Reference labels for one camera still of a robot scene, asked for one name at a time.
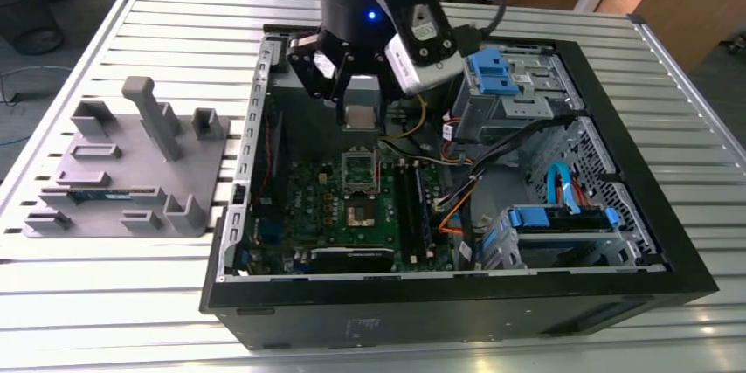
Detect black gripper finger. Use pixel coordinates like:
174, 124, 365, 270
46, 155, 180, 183
350, 52, 408, 135
284, 34, 354, 127

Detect silver green CPU chip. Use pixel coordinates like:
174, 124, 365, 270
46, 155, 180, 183
341, 103, 379, 131

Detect black CPU socket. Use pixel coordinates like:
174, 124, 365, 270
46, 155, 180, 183
342, 202, 379, 229

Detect grey power supply unit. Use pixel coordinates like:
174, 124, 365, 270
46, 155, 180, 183
270, 45, 389, 147

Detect blue drive latch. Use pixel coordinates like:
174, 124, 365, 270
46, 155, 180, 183
465, 47, 523, 97

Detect grey metal drive cage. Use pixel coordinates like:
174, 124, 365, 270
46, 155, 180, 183
451, 45, 584, 142

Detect black RAM slot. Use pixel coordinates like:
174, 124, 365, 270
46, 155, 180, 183
393, 162, 408, 263

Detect green Dell motherboard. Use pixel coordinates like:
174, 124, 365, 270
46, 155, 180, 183
249, 145, 461, 273

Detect grey plastic parts rack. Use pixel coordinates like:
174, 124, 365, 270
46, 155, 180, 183
21, 76, 234, 239

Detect hard disk in blue carrier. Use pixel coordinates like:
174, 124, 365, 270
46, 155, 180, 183
505, 204, 620, 234

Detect black graphics card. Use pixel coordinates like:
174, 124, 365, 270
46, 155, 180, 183
308, 245, 397, 273

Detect blue RAM stick on rack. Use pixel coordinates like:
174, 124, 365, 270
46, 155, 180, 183
66, 189, 133, 203

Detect metal disk bay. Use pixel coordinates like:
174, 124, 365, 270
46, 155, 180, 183
473, 204, 668, 270

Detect black open PC case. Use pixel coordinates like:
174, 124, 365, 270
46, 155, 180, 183
197, 23, 721, 351

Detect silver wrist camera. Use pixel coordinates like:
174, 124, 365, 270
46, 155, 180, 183
381, 2, 467, 97

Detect yellow wire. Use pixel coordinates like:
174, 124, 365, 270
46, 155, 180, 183
381, 95, 429, 142

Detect grey wire bundle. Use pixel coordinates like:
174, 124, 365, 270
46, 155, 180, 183
381, 142, 447, 165

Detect orange red wire bundle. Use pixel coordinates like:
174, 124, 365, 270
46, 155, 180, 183
439, 148, 471, 168

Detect metal socket cover frame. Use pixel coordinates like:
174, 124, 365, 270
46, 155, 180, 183
340, 145, 383, 197

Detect black cable bundle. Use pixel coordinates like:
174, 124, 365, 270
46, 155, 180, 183
433, 114, 577, 212

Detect black camera cable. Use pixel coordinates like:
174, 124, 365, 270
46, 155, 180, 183
455, 0, 509, 58

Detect blue data wire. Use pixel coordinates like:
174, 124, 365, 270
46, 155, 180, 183
545, 162, 584, 217

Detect red data wire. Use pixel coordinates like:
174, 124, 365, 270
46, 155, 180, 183
556, 174, 591, 211

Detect white floor cable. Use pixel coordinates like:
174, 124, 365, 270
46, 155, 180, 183
0, 65, 74, 106

